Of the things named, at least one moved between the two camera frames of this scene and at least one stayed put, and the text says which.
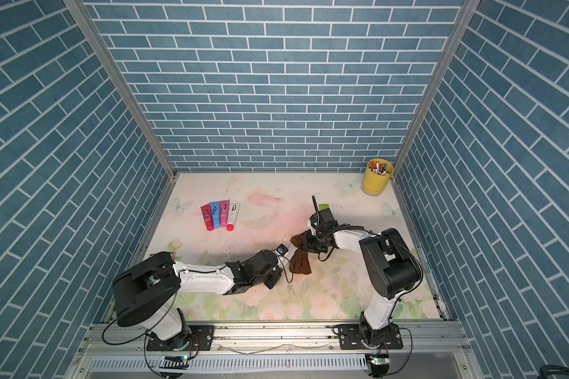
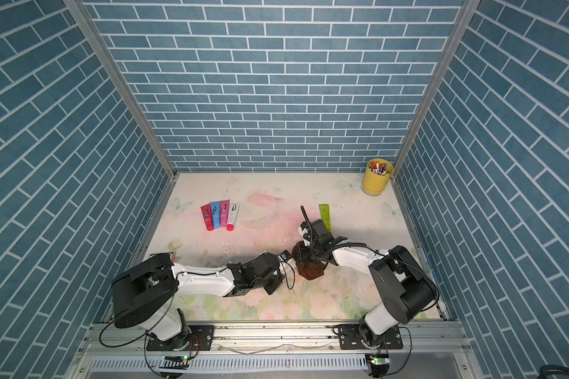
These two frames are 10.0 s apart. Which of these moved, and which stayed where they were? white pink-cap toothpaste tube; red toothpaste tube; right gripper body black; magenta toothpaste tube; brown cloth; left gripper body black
Moved: right gripper body black; brown cloth
Stayed: white pink-cap toothpaste tube; left gripper body black; magenta toothpaste tube; red toothpaste tube
